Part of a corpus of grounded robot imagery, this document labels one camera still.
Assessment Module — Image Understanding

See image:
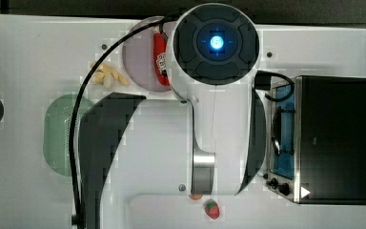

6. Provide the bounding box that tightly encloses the red strawberry toy front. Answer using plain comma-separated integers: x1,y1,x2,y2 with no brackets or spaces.
204,199,220,219

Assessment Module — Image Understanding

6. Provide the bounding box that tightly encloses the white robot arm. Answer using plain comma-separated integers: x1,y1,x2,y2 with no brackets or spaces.
78,3,261,229

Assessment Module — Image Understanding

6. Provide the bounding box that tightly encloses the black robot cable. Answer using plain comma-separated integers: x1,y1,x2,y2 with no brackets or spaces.
68,14,179,229

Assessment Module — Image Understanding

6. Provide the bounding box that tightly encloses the red ketchup bottle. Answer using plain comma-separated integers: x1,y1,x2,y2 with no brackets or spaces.
152,26,170,86

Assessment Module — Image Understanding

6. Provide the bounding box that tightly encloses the purple round plate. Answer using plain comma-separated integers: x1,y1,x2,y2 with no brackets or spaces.
122,26,171,93

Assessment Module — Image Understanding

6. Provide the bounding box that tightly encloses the black toaster oven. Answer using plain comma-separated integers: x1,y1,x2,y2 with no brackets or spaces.
265,75,366,205

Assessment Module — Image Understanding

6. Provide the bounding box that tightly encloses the orange toy fruit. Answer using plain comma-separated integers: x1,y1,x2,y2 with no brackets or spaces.
189,195,203,200

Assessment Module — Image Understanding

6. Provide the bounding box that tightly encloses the green plastic strainer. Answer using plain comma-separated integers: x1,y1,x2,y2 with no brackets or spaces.
43,94,77,177

